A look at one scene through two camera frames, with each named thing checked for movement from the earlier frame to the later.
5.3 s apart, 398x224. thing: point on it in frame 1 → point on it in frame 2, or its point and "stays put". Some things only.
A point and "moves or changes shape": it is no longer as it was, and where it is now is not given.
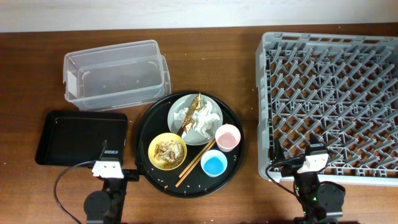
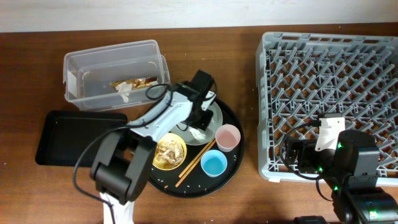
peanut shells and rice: (169, 154) stays put
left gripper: (140, 168) → (206, 121)
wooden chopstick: (195, 158) stays put
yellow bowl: (167, 151) stays put
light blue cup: (214, 163) stays put
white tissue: (202, 118) moves or changes shape
